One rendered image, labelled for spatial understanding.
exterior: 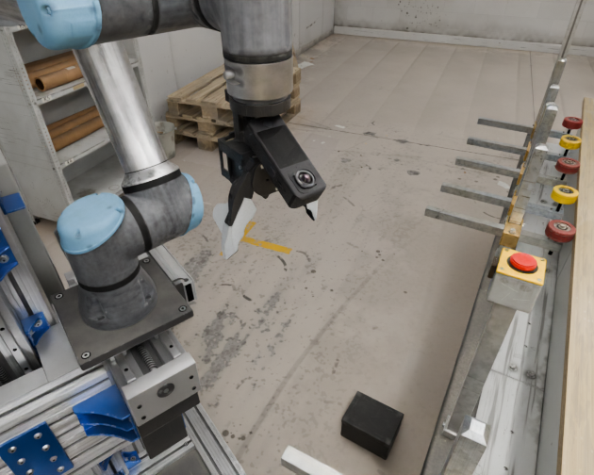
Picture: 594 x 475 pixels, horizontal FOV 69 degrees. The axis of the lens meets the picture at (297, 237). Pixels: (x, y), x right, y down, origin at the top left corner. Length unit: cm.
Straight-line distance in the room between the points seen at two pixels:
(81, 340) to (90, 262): 17
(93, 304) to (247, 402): 121
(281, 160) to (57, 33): 24
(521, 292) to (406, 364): 142
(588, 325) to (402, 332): 119
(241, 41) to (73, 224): 48
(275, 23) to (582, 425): 90
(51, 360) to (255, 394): 114
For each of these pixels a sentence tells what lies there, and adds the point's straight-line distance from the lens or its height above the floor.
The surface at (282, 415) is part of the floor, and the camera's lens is 196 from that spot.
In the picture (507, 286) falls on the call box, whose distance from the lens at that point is 79.
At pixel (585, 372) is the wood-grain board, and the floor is 90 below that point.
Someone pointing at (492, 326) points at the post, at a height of 108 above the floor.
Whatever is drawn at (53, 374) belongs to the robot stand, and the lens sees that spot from 103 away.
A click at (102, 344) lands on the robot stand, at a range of 91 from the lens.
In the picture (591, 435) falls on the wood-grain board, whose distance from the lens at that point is 105.
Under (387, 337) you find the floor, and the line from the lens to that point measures 224.
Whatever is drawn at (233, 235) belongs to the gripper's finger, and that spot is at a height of 136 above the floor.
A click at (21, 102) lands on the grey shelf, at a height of 88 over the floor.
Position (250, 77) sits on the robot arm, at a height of 155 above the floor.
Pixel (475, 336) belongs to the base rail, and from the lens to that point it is 139.
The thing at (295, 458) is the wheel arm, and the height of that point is 86.
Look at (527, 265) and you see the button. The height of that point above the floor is 123.
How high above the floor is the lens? 168
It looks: 37 degrees down
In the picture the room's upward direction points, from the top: straight up
